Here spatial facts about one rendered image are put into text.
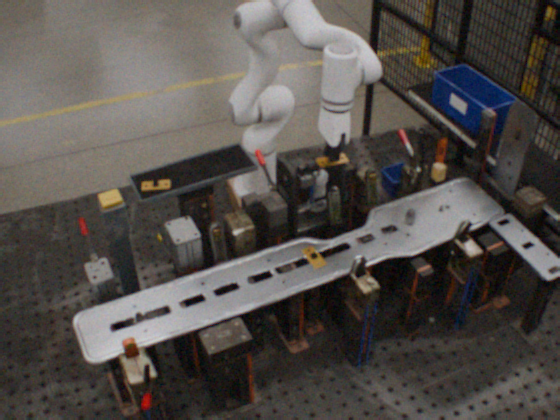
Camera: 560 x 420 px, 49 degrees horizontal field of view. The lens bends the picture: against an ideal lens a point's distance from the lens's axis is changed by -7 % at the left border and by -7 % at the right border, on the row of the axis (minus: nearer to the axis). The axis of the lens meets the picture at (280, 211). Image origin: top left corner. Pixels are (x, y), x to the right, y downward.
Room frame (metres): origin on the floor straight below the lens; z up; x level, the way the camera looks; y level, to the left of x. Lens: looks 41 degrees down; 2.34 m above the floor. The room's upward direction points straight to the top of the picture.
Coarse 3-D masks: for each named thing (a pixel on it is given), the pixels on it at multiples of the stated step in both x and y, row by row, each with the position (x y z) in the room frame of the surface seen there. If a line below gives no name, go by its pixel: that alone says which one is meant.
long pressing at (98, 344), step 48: (432, 192) 1.62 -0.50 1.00; (480, 192) 1.62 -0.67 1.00; (336, 240) 1.39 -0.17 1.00; (384, 240) 1.40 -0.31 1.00; (432, 240) 1.39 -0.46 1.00; (192, 288) 1.20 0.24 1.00; (240, 288) 1.21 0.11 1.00; (288, 288) 1.21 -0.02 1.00; (96, 336) 1.02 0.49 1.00; (144, 336) 1.03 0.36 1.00
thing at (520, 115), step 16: (512, 112) 1.68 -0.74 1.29; (528, 112) 1.62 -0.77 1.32; (512, 128) 1.66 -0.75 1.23; (528, 128) 1.61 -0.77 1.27; (512, 144) 1.65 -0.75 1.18; (528, 144) 1.59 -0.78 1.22; (496, 160) 1.69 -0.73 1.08; (512, 160) 1.63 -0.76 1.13; (496, 176) 1.68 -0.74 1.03; (512, 176) 1.62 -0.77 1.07; (512, 192) 1.60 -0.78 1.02
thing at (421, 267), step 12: (420, 264) 1.30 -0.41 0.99; (408, 276) 1.31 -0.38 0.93; (420, 276) 1.26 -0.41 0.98; (432, 276) 1.27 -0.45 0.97; (408, 288) 1.30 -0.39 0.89; (420, 288) 1.26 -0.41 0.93; (408, 300) 1.30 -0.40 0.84; (420, 300) 1.27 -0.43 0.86; (408, 312) 1.28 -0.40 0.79; (420, 312) 1.28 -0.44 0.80; (396, 324) 1.31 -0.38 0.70; (408, 324) 1.27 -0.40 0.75; (408, 336) 1.26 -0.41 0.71
